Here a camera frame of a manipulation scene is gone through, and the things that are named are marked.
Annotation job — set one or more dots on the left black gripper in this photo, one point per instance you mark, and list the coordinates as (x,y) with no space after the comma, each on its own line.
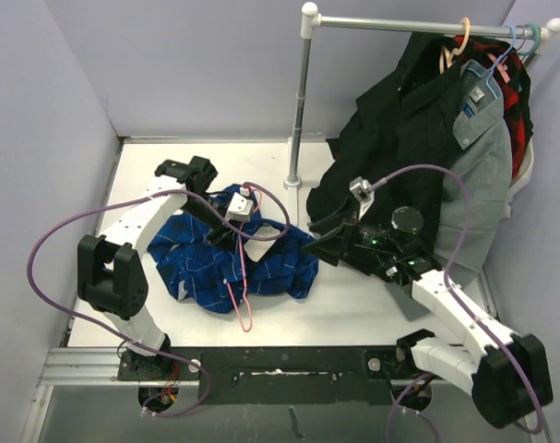
(224,235)

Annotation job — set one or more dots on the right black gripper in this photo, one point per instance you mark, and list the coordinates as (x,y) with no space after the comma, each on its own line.
(329,246)

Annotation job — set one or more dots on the pink wire hanger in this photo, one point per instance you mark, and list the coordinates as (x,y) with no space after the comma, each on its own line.
(244,298)

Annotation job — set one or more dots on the blue plaid shirt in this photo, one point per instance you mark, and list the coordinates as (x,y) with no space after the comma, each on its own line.
(215,279)

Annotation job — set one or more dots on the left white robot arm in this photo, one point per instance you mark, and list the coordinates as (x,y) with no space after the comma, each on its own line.
(110,276)

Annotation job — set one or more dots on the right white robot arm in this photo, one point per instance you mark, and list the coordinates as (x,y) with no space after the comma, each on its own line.
(506,374)

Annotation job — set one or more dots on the black hanging shirt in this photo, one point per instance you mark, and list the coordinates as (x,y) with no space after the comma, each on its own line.
(405,119)

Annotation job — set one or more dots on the grey hanging shirt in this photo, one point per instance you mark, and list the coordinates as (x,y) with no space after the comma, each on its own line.
(476,184)

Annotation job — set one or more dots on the blue hanger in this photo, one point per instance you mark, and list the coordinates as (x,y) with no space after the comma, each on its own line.
(495,63)

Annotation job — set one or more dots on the red plaid hanging shirt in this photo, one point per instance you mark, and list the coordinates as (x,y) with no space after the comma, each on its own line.
(518,121)

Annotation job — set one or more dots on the teal hanger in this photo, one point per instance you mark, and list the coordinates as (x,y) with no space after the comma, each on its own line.
(535,37)

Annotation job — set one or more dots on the white hanging garment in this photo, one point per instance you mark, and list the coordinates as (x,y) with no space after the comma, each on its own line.
(522,179)

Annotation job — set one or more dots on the metal clothes rack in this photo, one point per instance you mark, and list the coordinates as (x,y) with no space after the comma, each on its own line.
(312,19)

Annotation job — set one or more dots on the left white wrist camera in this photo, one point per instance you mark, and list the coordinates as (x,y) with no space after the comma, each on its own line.
(241,206)

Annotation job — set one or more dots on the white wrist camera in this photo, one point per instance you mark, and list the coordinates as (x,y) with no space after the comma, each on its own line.
(241,206)
(363,192)

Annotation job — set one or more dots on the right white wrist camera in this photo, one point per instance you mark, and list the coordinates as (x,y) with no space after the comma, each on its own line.
(363,192)

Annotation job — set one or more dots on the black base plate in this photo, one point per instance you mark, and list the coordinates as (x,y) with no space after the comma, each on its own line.
(301,375)

